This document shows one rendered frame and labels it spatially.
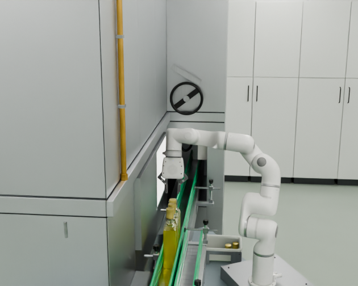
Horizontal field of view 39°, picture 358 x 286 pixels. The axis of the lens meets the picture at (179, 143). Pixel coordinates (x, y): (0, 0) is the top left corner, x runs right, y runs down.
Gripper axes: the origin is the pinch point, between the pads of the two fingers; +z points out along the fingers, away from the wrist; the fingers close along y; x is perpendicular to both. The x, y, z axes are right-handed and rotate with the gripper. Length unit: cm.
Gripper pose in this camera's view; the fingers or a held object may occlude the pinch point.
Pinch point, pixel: (172, 189)
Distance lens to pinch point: 238.9
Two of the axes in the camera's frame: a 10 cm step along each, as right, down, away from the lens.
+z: -0.3, 10.0, -0.1
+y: 10.0, 0.3, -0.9
